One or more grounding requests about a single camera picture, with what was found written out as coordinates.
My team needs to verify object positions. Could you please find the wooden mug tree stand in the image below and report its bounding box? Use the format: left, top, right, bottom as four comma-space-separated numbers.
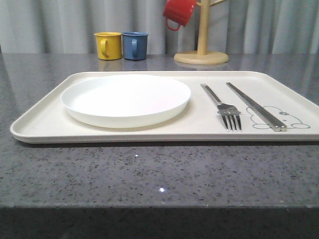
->
174, 0, 229, 65

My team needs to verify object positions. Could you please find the silver metal chopstick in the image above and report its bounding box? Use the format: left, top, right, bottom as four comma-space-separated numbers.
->
225, 82, 282, 132
228, 82, 288, 132

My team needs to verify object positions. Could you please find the silver metal fork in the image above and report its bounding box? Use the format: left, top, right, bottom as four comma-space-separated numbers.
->
200, 84, 242, 131

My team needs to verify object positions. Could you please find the grey pleated curtain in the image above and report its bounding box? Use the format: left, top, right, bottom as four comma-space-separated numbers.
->
0, 0, 319, 54

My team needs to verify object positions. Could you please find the white round plate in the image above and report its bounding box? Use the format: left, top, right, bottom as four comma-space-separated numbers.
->
61, 74, 191, 128

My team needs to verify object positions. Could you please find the yellow enamel mug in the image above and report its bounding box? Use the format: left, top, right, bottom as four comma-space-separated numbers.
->
94, 32, 122, 60

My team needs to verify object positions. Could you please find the red enamel mug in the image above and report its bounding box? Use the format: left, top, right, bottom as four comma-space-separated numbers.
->
162, 0, 197, 31

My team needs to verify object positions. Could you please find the cream rabbit print tray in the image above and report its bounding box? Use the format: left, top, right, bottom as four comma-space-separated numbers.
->
10, 71, 319, 144

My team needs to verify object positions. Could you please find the blue enamel mug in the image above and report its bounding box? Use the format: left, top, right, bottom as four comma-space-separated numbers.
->
122, 32, 149, 60

